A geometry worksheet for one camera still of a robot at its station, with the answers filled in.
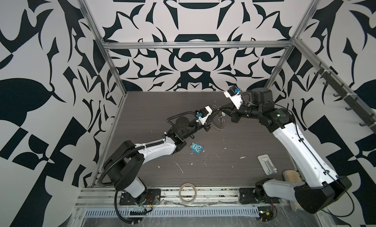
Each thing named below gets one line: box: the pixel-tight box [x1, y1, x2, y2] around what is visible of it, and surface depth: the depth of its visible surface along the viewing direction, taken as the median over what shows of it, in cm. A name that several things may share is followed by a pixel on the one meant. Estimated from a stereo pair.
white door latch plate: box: [257, 153, 278, 176], surface depth 85 cm
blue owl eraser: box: [189, 141, 204, 155], surface depth 91 cm
